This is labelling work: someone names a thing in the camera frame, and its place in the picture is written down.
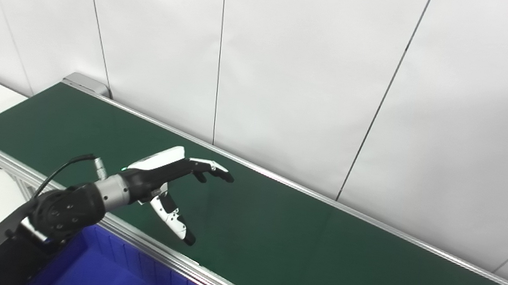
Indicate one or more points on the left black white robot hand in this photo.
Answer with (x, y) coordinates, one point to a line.
(154, 174)

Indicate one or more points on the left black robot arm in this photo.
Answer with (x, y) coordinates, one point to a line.
(59, 211)

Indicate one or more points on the green conveyor belt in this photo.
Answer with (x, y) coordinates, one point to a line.
(317, 255)
(151, 245)

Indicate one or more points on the blue plastic bin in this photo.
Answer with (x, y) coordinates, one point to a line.
(114, 275)

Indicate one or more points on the grey conveyor end housing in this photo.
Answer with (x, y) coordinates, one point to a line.
(81, 81)

